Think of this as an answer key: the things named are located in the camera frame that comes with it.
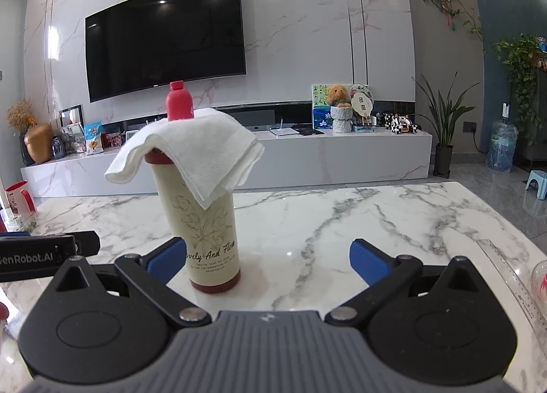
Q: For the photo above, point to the gold round vase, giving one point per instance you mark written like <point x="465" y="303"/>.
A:
<point x="38" y="143"/>

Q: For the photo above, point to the black and white checkered toys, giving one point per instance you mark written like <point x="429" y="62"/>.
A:
<point x="399" y="124"/>

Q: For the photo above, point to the potted long-leaf plant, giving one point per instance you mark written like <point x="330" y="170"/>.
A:
<point x="443" y="160"/>

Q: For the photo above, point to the cream tumbler with red lid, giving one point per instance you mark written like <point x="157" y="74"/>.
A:
<point x="209" y="239"/>

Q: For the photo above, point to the round paper fan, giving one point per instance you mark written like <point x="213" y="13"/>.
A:
<point x="362" y="108"/>
<point x="359" y="91"/>

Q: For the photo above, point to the white cloth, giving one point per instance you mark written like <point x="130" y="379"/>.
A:
<point x="192" y="140"/>

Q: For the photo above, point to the dark cabinet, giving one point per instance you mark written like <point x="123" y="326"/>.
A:
<point x="539" y="136"/>

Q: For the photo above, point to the white knitted basket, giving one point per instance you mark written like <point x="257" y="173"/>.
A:
<point x="342" y="119"/>

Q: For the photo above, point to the black photo frame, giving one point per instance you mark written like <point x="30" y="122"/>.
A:
<point x="70" y="117"/>

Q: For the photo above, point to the black wall television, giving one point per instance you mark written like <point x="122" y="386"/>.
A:
<point x="162" y="38"/>

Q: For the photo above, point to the clear plastic ruler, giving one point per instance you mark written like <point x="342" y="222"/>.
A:
<point x="508" y="282"/>

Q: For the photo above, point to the flower painting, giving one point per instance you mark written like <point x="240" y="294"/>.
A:
<point x="320" y="115"/>

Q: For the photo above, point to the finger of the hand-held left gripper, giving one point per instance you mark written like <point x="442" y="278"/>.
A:
<point x="87" y="243"/>

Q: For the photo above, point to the dark glass vase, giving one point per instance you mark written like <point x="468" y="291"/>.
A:
<point x="23" y="153"/>

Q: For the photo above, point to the white notebook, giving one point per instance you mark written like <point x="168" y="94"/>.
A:
<point x="284" y="132"/>

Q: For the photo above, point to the clear plastic food box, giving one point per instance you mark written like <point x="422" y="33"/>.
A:
<point x="17" y="224"/>

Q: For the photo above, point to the white marble television cabinet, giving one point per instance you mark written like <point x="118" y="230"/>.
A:
<point x="299" y="162"/>

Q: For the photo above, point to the red and white mug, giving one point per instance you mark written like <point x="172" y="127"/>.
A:
<point x="17" y="200"/>

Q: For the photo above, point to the glass jar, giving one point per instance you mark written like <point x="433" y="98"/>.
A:
<point x="59" y="148"/>

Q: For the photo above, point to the blue water jug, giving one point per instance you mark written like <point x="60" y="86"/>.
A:
<point x="502" y="147"/>

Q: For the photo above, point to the pink box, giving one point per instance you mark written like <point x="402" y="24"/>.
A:
<point x="112" y="140"/>

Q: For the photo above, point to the brown teddy bear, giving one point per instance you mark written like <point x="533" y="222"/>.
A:
<point x="337" y="93"/>

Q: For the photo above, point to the small white display device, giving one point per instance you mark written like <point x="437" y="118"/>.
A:
<point x="129" y="136"/>

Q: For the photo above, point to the black flat case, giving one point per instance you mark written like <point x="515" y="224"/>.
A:
<point x="310" y="131"/>

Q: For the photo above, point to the blue plastic stool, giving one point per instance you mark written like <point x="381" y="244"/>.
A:
<point x="537" y="181"/>

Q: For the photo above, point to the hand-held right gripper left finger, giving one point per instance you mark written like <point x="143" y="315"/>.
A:
<point x="166" y="262"/>

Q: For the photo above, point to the blue snack bag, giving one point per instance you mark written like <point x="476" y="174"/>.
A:
<point x="93" y="138"/>

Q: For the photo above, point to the dried flower bunch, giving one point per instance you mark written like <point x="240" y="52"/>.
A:
<point x="19" y="115"/>

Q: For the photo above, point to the trailing pothos plant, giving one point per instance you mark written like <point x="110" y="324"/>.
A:
<point x="523" y="59"/>

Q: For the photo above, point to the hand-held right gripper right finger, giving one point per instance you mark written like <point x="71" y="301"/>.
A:
<point x="369" y="262"/>

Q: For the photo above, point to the wall socket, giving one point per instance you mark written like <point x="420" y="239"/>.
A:
<point x="470" y="127"/>

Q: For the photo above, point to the white water jug pump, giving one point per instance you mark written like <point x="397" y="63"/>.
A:
<point x="505" y="111"/>

